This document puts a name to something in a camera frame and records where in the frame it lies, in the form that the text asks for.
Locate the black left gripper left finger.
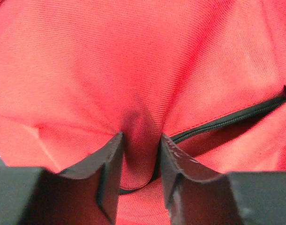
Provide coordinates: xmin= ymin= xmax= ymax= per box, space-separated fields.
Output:
xmin=0 ymin=133 xmax=123 ymax=225

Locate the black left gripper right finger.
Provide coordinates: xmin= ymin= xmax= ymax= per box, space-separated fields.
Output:
xmin=160 ymin=135 xmax=286 ymax=225

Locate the red student backpack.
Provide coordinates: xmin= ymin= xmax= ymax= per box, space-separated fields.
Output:
xmin=0 ymin=0 xmax=286 ymax=225

